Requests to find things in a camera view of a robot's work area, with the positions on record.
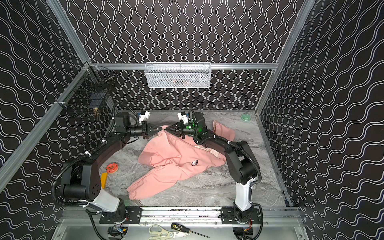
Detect pink zip-up jacket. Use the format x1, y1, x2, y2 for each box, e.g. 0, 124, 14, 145
127, 130, 226, 200

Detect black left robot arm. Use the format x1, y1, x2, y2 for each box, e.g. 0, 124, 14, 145
51, 112, 162, 223

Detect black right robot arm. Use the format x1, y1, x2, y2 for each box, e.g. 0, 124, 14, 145
165, 109, 262, 223

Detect green transparent lid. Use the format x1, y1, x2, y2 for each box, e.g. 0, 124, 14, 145
241, 113, 252, 122

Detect red tape roll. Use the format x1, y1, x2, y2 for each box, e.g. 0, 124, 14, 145
106, 163, 119, 174

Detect small brass bell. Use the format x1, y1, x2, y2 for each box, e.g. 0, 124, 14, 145
93, 107, 100, 118

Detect yellow block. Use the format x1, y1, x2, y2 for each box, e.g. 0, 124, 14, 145
101, 172, 108, 189

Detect black yellow screwdriver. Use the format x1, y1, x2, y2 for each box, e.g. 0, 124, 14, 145
171, 223, 210, 239

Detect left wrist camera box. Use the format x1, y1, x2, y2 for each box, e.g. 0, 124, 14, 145
138, 111, 151, 125

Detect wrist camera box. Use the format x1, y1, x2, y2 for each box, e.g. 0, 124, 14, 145
177, 112, 190, 125
138, 111, 151, 125

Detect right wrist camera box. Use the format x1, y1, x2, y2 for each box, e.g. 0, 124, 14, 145
177, 112, 190, 125

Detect white wire mesh basket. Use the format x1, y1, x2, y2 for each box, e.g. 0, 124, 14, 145
145, 62, 212, 89

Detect black wire basket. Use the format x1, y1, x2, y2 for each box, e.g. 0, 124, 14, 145
60, 66, 118, 122

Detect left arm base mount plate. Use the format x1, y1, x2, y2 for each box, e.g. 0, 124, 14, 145
99, 207, 143, 224

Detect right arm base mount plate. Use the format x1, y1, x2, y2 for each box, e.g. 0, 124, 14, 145
218, 206, 261, 225

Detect scissors with pale handles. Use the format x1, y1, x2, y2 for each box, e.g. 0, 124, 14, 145
148, 225, 189, 240

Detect aluminium front rail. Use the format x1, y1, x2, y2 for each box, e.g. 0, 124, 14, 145
59, 206, 304, 227

